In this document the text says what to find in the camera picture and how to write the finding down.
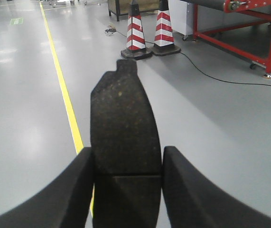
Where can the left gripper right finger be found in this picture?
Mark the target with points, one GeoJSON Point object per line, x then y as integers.
{"type": "Point", "coordinates": [193, 201]}

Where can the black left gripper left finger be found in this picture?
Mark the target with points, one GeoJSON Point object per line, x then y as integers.
{"type": "Point", "coordinates": [64, 203]}

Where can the grey brake pad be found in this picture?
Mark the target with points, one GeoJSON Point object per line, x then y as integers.
{"type": "Point", "coordinates": [126, 150]}

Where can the right striped traffic cone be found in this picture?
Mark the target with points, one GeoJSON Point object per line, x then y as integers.
{"type": "Point", "coordinates": [163, 41]}

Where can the striped traffic cone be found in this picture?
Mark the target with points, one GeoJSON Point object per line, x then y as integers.
{"type": "Point", "coordinates": [136, 45]}
{"type": "Point", "coordinates": [163, 41]}

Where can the left striped traffic cone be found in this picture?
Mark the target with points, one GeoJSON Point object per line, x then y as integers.
{"type": "Point", "coordinates": [136, 45]}

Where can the white panel cabinet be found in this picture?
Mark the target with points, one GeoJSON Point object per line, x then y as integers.
{"type": "Point", "coordinates": [181, 13]}

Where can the wooden metal-framed cabinet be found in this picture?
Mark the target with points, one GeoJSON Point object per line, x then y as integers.
{"type": "Point", "coordinates": [121, 7]}

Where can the red metal frame cart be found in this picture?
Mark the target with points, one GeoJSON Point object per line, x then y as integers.
{"type": "Point", "coordinates": [242, 27]}

